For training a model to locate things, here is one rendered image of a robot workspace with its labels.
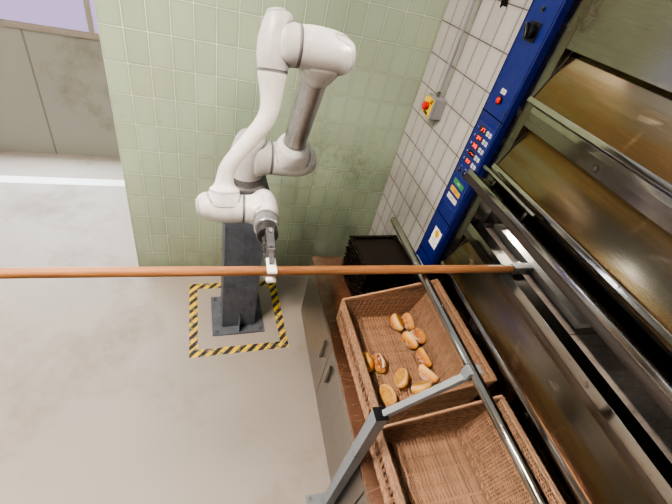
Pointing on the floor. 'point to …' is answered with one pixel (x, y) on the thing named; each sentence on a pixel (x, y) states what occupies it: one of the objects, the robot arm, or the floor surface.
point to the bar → (427, 399)
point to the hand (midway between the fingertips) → (270, 270)
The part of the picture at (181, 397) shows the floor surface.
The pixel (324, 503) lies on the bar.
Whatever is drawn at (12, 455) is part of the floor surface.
